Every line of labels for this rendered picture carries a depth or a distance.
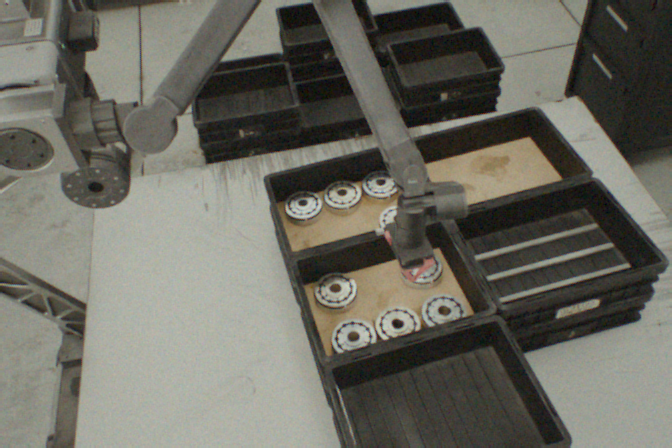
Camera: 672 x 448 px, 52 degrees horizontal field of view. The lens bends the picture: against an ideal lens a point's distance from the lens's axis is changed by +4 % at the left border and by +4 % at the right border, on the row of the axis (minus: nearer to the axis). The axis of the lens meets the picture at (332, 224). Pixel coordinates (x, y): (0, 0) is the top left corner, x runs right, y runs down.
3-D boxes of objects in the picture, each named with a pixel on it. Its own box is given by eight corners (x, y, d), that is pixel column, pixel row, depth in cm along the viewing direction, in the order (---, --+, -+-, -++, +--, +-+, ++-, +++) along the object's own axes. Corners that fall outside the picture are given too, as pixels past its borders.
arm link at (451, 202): (392, 159, 126) (402, 167, 117) (451, 150, 127) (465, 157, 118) (398, 220, 129) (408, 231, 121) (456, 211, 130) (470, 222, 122)
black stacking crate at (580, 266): (494, 341, 153) (500, 313, 145) (443, 246, 173) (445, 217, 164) (656, 296, 159) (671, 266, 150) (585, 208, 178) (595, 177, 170)
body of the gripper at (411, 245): (415, 222, 135) (417, 197, 129) (434, 259, 128) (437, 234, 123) (385, 229, 134) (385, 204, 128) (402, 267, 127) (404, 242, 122)
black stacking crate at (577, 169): (442, 245, 173) (444, 216, 164) (402, 171, 192) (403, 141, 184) (584, 207, 178) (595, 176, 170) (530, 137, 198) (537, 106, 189)
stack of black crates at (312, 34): (296, 130, 310) (284, 46, 276) (287, 91, 330) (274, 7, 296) (380, 115, 313) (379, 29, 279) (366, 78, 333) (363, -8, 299)
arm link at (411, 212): (393, 189, 123) (401, 211, 119) (430, 183, 124) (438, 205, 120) (392, 214, 128) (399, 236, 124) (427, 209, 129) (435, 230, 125)
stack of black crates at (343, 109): (310, 189, 284) (302, 128, 258) (300, 144, 303) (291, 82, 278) (401, 172, 287) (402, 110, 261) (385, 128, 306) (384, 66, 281)
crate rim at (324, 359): (323, 370, 141) (322, 364, 139) (289, 264, 160) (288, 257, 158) (498, 318, 146) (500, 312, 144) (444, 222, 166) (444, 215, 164)
